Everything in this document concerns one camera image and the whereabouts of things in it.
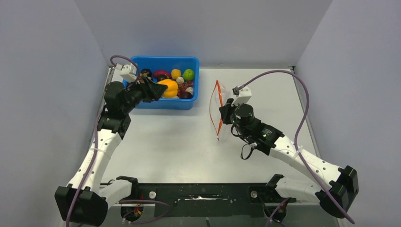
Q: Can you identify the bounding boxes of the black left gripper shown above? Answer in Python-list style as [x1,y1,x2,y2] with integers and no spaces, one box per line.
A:
[122,76,167,114]

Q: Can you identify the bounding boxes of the clear zip top bag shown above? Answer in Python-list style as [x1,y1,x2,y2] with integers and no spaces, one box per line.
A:
[209,80,233,143]

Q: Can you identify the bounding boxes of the yellow bumpy pepper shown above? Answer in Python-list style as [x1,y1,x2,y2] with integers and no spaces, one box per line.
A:
[158,79,178,98]

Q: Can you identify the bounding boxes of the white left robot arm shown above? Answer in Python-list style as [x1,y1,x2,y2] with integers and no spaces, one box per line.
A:
[55,78,168,227]

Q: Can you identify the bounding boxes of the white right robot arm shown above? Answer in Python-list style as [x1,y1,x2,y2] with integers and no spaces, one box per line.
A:
[219,98,359,218]

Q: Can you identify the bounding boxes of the purple sweet potato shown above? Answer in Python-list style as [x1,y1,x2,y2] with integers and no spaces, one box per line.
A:
[152,70,171,78]

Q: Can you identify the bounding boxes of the blue plastic bin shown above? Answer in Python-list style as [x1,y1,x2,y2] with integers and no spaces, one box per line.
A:
[131,55,200,110]

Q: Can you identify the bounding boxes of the yellow lemon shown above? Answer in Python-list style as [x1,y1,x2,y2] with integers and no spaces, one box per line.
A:
[171,69,182,80]

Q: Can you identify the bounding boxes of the white garlic bulb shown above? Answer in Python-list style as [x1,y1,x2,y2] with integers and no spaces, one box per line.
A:
[175,77,185,85]

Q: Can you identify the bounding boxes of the red grape bunch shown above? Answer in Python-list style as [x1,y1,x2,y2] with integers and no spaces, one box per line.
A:
[178,81,194,94]

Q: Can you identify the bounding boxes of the dark purple passion fruit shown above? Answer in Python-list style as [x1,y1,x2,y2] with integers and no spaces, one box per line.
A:
[180,91,193,99]

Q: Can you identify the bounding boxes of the small white garlic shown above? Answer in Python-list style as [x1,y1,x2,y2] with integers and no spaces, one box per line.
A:
[184,87,194,98]

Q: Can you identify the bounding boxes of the green custard apple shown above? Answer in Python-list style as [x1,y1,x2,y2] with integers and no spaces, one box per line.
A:
[182,69,195,81]

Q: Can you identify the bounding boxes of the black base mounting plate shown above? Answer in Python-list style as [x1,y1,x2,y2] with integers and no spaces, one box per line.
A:
[126,183,283,218]

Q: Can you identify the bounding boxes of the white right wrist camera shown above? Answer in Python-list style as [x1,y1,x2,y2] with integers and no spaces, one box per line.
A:
[231,86,252,106]

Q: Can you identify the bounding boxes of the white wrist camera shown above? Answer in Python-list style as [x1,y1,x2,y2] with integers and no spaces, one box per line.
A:
[120,63,137,83]
[231,86,252,106]

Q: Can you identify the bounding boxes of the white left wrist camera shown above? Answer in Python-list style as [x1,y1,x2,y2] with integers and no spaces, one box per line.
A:
[120,63,137,83]

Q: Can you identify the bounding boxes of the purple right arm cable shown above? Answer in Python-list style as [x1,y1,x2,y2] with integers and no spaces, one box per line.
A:
[233,70,356,227]

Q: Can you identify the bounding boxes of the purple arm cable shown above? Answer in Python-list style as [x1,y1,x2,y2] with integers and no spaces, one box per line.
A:
[233,70,356,227]
[65,54,171,227]

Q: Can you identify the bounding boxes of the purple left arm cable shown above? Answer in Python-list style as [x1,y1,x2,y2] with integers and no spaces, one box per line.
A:
[65,54,171,227]

